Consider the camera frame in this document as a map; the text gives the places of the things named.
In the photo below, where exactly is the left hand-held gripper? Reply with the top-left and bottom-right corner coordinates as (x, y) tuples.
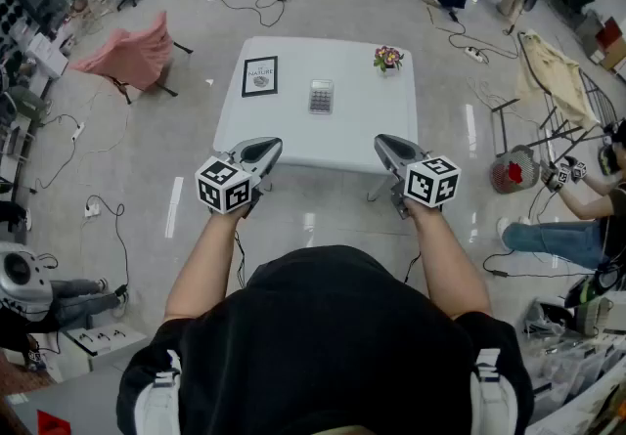
(195, 137), (284, 218)

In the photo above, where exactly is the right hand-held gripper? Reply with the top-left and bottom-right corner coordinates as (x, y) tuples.
(374, 133), (462, 220)

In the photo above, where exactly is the grey purple calculator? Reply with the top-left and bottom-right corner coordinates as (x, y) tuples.
(308, 78), (335, 115)

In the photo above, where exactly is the person's left forearm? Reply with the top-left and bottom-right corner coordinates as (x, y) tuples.
(163, 208), (246, 325)

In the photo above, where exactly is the person's right forearm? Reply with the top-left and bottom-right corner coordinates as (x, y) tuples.
(405, 200), (493, 320)

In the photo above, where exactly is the black framed leaf picture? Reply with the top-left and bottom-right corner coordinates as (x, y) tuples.
(241, 55), (280, 99)

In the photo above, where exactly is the white floor tape strip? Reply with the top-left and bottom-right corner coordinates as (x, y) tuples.
(164, 177), (185, 239)
(465, 104), (478, 158)

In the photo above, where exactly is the small potted flower plant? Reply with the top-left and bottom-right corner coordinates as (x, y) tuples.
(373, 45), (405, 78)

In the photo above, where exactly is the grey mesh basket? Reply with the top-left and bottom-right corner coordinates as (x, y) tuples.
(490, 144), (542, 195)

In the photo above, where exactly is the pink cloth covered chair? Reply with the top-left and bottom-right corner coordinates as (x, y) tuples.
(67, 11), (195, 106)

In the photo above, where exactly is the beige cloth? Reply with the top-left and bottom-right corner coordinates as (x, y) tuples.
(515, 30), (601, 131)

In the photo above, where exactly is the person's black shirt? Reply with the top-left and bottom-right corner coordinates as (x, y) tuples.
(115, 244), (534, 435)

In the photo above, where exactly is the black metal rack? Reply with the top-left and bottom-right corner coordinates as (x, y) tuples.
(491, 30), (620, 165)

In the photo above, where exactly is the white cardboard box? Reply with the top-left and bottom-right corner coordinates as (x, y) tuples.
(23, 31), (69, 80)

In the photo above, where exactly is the brown cardboard box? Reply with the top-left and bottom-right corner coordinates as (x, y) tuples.
(599, 36), (626, 73)

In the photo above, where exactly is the black green device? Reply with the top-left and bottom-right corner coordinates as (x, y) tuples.
(564, 271), (626, 310)

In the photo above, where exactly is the white tool tray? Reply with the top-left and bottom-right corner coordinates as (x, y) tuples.
(66, 324), (148, 359)

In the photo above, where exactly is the red cardboard box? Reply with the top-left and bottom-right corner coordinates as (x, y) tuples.
(594, 17), (626, 51)

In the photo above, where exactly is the row of clear storage bins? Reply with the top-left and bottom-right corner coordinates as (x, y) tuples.
(522, 339), (626, 419)

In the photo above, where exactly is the red paper sheet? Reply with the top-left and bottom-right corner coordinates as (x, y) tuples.
(36, 409), (72, 435)

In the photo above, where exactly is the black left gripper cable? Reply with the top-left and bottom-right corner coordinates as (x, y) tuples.
(233, 229), (247, 290)

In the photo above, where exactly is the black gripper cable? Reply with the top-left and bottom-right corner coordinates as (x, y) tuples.
(233, 229), (247, 290)
(402, 250), (423, 284)

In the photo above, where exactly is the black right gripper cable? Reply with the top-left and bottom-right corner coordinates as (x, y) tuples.
(402, 250), (423, 284)

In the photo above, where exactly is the black floor cable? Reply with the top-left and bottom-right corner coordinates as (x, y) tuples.
(86, 195), (131, 297)
(217, 0), (288, 28)

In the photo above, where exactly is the grey floor cable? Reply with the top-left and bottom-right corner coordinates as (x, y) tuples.
(36, 112), (82, 193)

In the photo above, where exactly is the black cable with adapter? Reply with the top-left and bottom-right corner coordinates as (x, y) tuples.
(482, 249), (596, 279)

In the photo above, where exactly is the person's white right shoulder strap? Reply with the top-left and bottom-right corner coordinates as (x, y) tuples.
(469, 348), (519, 435)

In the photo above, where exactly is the person's white shoulder strap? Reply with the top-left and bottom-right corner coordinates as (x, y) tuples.
(134, 349), (182, 435)
(469, 348), (519, 435)

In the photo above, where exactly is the person's white left shoulder strap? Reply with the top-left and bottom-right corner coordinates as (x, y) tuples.
(134, 349), (182, 435)

